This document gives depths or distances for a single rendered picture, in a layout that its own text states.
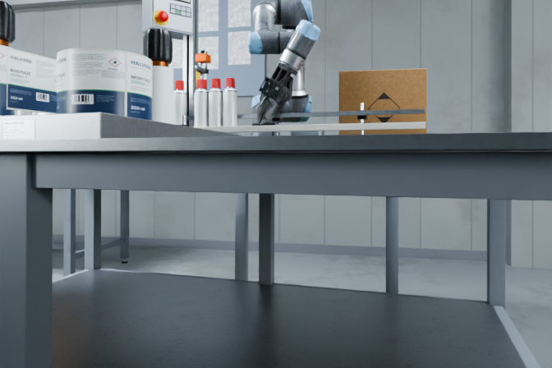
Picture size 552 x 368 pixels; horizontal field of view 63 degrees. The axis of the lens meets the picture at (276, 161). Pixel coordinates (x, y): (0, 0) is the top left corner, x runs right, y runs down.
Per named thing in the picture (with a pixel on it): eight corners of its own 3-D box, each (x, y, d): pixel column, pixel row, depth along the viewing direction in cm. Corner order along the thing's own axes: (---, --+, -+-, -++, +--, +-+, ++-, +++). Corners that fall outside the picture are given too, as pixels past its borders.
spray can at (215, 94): (206, 137, 154) (206, 77, 154) (209, 138, 159) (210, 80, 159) (221, 137, 153) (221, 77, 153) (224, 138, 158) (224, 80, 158)
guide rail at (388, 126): (115, 134, 163) (115, 128, 163) (117, 134, 164) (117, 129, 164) (425, 128, 131) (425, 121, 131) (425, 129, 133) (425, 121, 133)
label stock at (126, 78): (43, 123, 101) (44, 59, 101) (128, 128, 115) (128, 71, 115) (75, 117, 86) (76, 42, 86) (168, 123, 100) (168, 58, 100)
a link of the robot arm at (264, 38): (250, -7, 189) (246, 30, 148) (277, -8, 189) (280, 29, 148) (251, 20, 195) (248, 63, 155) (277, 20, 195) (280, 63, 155)
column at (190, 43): (181, 153, 174) (182, -20, 174) (187, 153, 178) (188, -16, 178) (192, 153, 172) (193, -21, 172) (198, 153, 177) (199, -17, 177)
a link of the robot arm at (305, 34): (320, 32, 149) (324, 29, 141) (304, 61, 151) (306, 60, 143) (300, 20, 149) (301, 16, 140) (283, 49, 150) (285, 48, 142)
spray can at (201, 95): (191, 137, 155) (191, 78, 155) (198, 138, 160) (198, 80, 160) (205, 137, 154) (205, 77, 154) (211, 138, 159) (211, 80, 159)
